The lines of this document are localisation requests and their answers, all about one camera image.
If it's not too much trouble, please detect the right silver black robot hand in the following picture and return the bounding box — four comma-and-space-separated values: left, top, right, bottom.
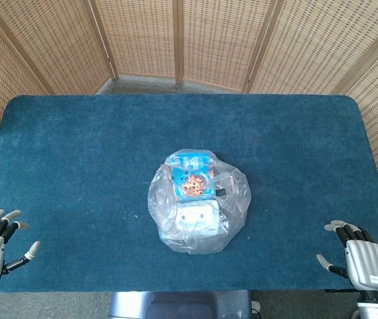
316, 219, 378, 293

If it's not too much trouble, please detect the blue carpet table cover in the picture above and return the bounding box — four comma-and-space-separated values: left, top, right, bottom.
0, 94, 378, 294

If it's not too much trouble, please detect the blue cookie snack pack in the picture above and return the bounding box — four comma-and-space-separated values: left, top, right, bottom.
168, 151, 218, 203

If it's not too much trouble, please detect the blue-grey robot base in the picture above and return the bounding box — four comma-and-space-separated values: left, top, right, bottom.
108, 290, 253, 319

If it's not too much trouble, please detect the white tissue pack with face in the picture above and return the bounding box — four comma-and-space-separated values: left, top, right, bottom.
171, 199, 223, 236

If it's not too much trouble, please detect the transparent plastic carrier bag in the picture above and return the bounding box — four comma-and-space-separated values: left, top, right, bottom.
147, 148, 250, 255

